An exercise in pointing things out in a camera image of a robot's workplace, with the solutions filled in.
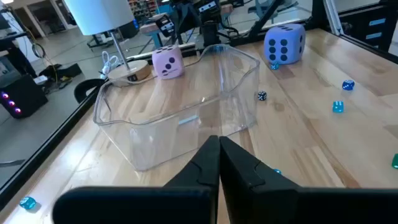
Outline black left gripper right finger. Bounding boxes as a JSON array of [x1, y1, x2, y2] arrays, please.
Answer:
[[220, 136, 398, 224]]

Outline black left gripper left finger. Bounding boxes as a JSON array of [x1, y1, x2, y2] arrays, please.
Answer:
[[52, 135, 221, 224]]

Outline large pink foam die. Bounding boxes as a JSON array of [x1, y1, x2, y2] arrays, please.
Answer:
[[151, 44, 185, 80]]

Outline large purple foam die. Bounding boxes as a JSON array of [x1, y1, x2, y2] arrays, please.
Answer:
[[263, 23, 307, 65]]

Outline clear plastic bin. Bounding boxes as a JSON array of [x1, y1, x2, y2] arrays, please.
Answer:
[[92, 43, 261, 171]]

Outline black computer with pink lights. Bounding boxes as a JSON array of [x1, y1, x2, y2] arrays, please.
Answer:
[[0, 73, 49, 119]]

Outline black cabinet with blue labels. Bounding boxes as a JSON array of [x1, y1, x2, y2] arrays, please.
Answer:
[[338, 6, 398, 52]]

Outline white shade wooden base lamp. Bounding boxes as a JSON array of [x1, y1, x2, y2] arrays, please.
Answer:
[[63, 0, 152, 87]]

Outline black aluminium table frame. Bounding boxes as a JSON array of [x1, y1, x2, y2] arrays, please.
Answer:
[[0, 0, 398, 212]]

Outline black frame handle loop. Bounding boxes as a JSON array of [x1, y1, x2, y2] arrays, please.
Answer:
[[73, 78, 106, 104]]

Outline white lamp cable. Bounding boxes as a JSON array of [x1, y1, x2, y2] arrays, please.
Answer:
[[99, 50, 121, 78]]

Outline silver aluminium frame post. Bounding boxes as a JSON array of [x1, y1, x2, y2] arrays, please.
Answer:
[[323, 0, 343, 37]]

